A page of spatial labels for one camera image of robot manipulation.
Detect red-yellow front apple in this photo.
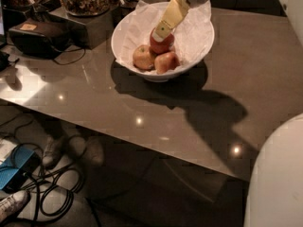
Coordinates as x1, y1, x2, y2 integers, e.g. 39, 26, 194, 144
154, 51, 180, 75

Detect white shoe lower left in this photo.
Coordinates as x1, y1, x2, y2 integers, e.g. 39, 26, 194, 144
0, 190, 29, 223

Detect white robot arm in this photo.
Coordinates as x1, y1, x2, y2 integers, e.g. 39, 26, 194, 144
188, 9, 303, 227

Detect white paper liner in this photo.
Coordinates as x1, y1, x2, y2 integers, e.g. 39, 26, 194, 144
115, 0, 213, 76

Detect blue box on floor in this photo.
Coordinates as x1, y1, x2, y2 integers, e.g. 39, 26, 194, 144
0, 146, 36, 193

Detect yellow-red left apple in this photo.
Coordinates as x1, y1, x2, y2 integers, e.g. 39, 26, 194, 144
133, 44, 156, 70

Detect black cable on table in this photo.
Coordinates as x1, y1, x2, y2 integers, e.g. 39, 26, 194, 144
51, 46, 87, 66

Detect white bowl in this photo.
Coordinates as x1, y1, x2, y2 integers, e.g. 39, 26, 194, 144
110, 1, 216, 83

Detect red top apple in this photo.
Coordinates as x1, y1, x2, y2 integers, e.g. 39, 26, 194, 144
150, 29, 174, 54

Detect black cable coil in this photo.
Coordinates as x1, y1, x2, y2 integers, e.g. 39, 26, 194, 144
9, 135, 87, 227

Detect black box device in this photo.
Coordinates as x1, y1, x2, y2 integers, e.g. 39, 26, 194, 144
9, 19, 71, 59

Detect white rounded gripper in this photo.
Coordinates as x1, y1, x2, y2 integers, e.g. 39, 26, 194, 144
151, 0, 208, 42

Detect white shoe under table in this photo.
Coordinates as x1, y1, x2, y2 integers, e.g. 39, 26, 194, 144
42, 135, 65, 168

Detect dark square stand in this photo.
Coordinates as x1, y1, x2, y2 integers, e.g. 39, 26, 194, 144
48, 6, 116, 50

